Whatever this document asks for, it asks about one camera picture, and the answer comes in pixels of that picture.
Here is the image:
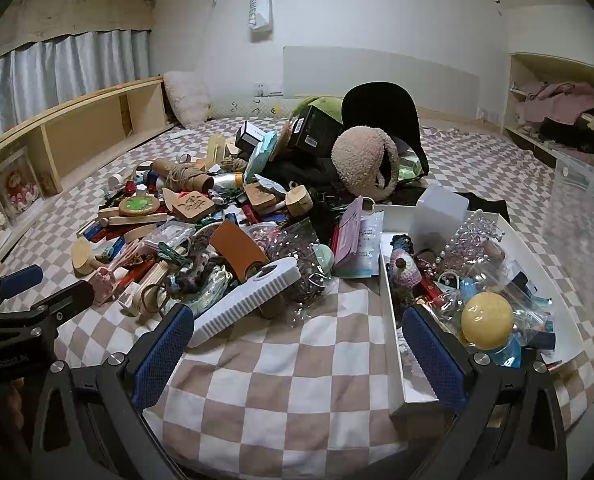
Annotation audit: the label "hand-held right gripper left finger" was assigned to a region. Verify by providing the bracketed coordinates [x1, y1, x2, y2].
[31, 302, 196, 480]

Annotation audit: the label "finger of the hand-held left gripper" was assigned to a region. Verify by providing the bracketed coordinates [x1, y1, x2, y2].
[0, 263, 44, 307]
[7, 280, 96, 329]

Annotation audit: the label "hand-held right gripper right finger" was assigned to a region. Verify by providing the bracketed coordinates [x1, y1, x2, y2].
[401, 304, 569, 480]

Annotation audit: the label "white tray container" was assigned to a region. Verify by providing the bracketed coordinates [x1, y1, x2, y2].
[378, 204, 585, 428]

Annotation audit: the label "wooden oval block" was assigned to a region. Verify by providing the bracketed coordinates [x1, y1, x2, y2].
[72, 236, 108, 278]
[284, 185, 314, 217]

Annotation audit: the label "pink plastic toy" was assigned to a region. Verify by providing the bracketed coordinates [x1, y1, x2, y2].
[89, 266, 122, 306]

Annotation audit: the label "yellow round sponge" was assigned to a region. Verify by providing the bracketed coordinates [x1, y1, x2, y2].
[460, 291, 515, 350]

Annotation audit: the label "blue gel pack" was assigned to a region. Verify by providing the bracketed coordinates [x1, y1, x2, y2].
[487, 337, 523, 368]

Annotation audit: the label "blue brown knitted scrunchie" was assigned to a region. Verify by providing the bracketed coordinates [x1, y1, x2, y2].
[177, 255, 223, 291]

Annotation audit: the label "crochet cupcake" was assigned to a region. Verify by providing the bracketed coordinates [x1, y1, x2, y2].
[388, 250, 423, 288]

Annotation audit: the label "green bear wooden coaster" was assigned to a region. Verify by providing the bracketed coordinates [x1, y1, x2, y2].
[118, 194, 162, 217]

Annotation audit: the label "bag of pearl beads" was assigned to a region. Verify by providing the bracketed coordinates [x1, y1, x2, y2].
[439, 209, 507, 271]

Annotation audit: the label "brown leather piece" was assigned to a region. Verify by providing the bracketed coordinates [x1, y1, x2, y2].
[209, 220, 270, 281]

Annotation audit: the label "white blue sachet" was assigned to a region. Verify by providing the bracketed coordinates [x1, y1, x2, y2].
[347, 210, 385, 278]

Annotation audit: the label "white translucent box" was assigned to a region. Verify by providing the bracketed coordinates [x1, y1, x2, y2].
[409, 185, 470, 238]

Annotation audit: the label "mint green round soap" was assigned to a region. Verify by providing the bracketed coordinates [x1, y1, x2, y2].
[313, 244, 335, 273]

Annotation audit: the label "pink packet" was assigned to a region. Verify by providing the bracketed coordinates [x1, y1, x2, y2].
[333, 196, 365, 266]

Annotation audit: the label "carved square wooden tile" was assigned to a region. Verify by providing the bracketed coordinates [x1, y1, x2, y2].
[169, 187, 217, 222]

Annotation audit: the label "black cloth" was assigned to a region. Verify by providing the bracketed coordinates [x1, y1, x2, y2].
[417, 187, 510, 221]

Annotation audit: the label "long wooden shelf unit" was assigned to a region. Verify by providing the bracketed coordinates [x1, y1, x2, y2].
[0, 75, 175, 271]

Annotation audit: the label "cardboard tube with twine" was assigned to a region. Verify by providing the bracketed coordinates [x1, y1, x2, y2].
[153, 157, 215, 193]

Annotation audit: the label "silver foil roll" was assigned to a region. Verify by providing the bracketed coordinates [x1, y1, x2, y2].
[209, 172, 245, 193]

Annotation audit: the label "carved wooden plank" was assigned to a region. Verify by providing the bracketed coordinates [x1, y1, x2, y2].
[244, 182, 278, 211]

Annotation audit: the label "green patterned bag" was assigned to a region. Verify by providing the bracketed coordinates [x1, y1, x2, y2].
[397, 157, 423, 181]

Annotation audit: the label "beige fluffy earmuffs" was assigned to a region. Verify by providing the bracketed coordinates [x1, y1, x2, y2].
[331, 124, 400, 198]

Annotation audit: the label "slotted wooden stand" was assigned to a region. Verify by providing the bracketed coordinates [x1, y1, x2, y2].
[207, 134, 240, 166]

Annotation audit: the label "clear plastic storage bin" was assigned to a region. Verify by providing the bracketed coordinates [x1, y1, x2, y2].
[540, 152, 594, 311]

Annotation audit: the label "grey curtain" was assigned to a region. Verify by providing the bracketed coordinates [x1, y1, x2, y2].
[0, 27, 153, 121]

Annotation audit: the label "teal tissue packet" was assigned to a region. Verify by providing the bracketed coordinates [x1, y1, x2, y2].
[244, 140, 283, 183]

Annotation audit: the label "black bag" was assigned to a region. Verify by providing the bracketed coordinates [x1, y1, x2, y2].
[267, 157, 348, 196]

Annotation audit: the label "small black white box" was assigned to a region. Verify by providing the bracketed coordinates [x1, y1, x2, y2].
[234, 120, 270, 153]

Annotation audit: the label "white fluffy pillow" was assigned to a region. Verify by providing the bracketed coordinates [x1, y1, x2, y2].
[163, 71, 213, 130]

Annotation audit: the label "large black box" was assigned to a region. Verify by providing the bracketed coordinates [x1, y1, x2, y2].
[287, 105, 345, 156]

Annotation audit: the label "black cap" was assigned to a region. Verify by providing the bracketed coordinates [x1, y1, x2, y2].
[340, 81, 430, 178]

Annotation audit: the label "long printed white bolster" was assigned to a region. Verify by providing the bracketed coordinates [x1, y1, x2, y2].
[209, 95, 328, 121]

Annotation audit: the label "pile of dark clothes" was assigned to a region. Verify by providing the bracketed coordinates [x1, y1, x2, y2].
[537, 115, 594, 153]

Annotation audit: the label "beige curtain valance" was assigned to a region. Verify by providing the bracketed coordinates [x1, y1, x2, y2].
[0, 0, 157, 66]

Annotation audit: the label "green plush toy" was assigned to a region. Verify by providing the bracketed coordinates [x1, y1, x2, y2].
[289, 95, 345, 126]

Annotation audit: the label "white headboard panel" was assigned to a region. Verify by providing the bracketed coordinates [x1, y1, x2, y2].
[282, 46, 482, 111]

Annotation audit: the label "pile of pink clothes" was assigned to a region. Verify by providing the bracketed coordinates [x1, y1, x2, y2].
[514, 80, 594, 126]

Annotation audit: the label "open wooden wardrobe shelf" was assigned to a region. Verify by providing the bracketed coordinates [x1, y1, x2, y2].
[500, 51, 594, 173]

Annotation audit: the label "hanging white bag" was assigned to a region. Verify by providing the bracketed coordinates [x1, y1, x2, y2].
[249, 0, 274, 43]

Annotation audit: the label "long light wooden handle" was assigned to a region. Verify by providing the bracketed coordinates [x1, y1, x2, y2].
[99, 212, 168, 228]

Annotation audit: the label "clear bag brown hair ties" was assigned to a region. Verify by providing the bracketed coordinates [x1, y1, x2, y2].
[259, 222, 340, 318]

